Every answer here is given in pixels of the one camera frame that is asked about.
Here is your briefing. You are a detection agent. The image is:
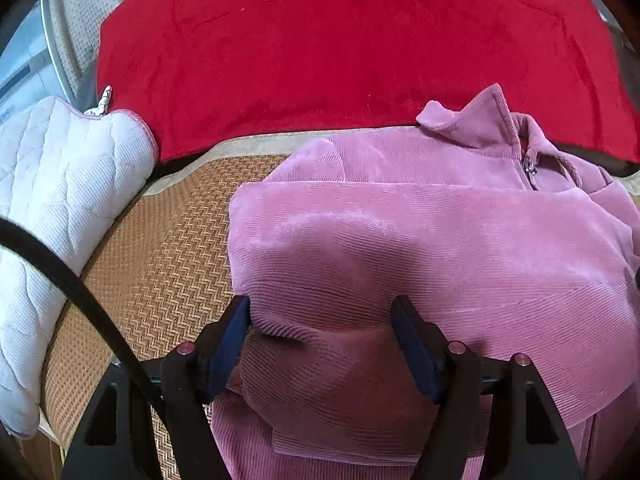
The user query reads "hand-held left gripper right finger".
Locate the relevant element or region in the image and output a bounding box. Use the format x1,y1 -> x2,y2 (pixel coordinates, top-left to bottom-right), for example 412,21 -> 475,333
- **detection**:
391,295 -> 585,480

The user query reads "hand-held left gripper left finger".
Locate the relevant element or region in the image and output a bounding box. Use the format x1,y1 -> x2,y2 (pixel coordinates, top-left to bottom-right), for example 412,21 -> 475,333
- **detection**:
61,295 -> 252,480

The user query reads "pink corduroy jacket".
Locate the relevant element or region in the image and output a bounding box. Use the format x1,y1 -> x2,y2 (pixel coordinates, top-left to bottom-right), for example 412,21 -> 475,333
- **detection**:
210,84 -> 640,480

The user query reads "woven bamboo mat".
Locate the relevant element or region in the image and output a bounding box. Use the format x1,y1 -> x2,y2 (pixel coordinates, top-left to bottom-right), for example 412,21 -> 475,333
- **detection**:
39,127 -> 421,480

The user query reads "white quilted pillow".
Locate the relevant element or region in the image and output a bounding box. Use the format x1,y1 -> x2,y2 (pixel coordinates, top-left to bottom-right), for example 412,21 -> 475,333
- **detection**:
0,95 -> 160,438

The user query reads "small patterned fabric tag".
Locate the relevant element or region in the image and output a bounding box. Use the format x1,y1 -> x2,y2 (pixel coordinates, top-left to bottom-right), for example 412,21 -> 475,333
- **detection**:
84,85 -> 114,117

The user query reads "red fleece blanket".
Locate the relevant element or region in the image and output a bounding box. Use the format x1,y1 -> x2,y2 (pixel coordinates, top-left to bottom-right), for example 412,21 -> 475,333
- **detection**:
95,0 -> 640,165

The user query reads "white textured bed cover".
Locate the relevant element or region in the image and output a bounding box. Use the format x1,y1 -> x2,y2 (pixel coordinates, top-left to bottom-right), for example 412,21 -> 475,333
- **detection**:
47,0 -> 186,101

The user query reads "black cable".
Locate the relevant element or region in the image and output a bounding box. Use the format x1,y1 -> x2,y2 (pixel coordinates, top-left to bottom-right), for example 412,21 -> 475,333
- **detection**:
0,217 -> 173,480

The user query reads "window with metal frame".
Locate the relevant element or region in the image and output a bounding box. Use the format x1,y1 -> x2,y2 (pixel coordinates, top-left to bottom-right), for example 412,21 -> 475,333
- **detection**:
0,10 -> 76,126

